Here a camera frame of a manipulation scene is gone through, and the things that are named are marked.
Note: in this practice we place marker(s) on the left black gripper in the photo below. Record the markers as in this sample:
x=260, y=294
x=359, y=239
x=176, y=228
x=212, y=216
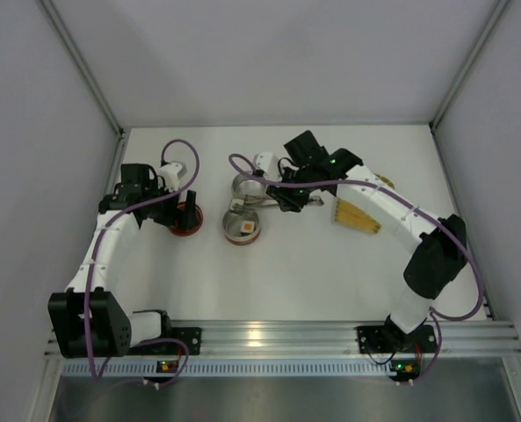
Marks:
x=172, y=211

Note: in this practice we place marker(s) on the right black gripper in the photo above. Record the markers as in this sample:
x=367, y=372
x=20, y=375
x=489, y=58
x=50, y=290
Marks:
x=284, y=196

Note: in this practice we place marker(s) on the red round lid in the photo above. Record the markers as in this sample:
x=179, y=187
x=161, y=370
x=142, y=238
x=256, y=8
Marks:
x=189, y=222

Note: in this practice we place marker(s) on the orange topped sushi roll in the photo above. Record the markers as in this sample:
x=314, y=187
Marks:
x=247, y=228

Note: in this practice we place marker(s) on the metal serving tongs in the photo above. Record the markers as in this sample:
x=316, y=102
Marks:
x=259, y=203

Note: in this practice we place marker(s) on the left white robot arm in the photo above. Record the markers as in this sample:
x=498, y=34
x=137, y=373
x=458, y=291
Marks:
x=87, y=318

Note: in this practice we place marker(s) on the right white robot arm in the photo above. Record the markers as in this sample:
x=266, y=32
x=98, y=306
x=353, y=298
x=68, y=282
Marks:
x=436, y=244

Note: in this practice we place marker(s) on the near metal round tin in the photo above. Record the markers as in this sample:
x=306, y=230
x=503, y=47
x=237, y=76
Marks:
x=231, y=227

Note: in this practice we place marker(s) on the metal round tin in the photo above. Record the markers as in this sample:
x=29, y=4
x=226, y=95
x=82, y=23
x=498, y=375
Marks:
x=231, y=227
x=251, y=192

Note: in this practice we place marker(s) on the bamboo woven tray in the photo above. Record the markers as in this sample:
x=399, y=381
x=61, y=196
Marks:
x=354, y=217

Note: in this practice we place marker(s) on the far metal round tin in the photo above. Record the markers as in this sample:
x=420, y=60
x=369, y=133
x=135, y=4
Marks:
x=251, y=192

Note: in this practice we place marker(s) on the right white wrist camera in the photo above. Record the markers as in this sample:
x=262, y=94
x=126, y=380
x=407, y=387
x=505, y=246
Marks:
x=268, y=163

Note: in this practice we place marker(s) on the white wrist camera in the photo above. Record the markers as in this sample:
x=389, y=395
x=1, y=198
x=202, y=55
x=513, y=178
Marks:
x=171, y=173
x=268, y=163

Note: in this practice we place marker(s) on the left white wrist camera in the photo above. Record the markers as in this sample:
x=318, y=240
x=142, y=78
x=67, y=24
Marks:
x=171, y=173

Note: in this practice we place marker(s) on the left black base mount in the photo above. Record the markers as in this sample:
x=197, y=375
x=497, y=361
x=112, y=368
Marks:
x=189, y=336

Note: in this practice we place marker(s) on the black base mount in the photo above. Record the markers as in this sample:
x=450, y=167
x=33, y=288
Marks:
x=378, y=338
x=189, y=336

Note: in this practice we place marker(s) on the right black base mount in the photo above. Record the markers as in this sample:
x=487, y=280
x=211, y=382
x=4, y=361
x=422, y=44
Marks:
x=378, y=338

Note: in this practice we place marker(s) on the slotted cable duct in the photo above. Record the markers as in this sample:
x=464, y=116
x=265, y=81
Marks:
x=251, y=368

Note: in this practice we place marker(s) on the aluminium mounting rail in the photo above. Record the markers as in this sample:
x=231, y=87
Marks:
x=339, y=339

